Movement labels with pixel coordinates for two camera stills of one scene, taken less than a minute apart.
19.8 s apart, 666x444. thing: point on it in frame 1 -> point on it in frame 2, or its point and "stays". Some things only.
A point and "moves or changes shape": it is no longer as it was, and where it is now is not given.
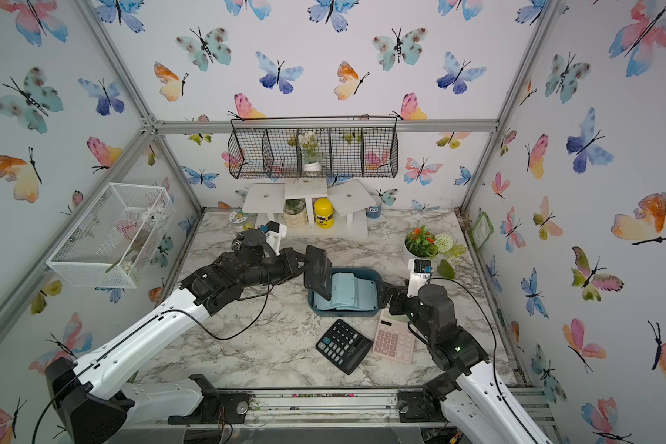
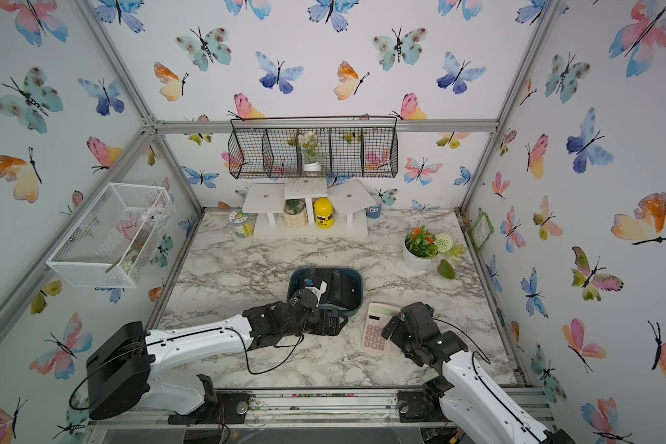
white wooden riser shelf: (341, 206) stays
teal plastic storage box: (363, 274) moves or changes shape
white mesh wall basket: (117, 240) stays
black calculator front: (344, 347) -> (343, 289)
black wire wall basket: (313, 147) stays
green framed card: (481, 230) stays
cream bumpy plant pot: (295, 214) stays
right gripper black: (392, 291) -> (396, 335)
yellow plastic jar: (324, 213) stays
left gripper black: (288, 258) -> (334, 328)
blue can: (374, 212) stays
